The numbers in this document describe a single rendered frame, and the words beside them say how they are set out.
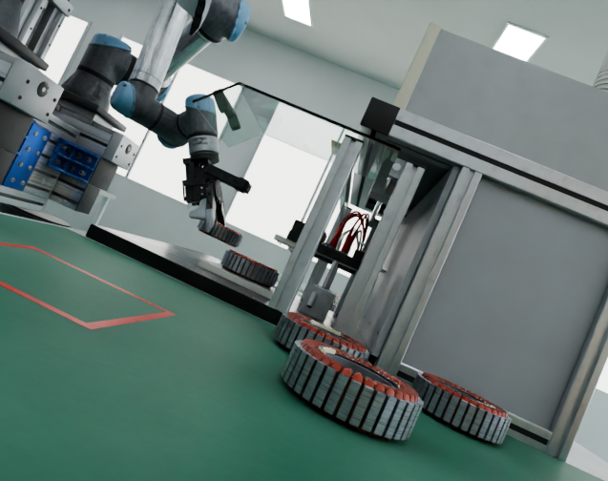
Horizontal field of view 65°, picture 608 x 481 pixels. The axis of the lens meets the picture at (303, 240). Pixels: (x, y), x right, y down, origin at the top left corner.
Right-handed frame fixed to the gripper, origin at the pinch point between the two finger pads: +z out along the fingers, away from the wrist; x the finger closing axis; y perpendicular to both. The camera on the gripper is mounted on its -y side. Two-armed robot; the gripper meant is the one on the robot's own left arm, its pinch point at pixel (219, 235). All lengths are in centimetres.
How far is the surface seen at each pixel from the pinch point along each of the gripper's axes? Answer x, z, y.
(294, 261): 45, 11, -22
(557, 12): -228, -165, -206
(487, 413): 62, 30, -42
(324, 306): 28.0, 18.8, -25.0
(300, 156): -448, -145, 2
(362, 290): 44, 16, -31
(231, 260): 28.7, 8.7, -8.9
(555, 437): 46, 38, -55
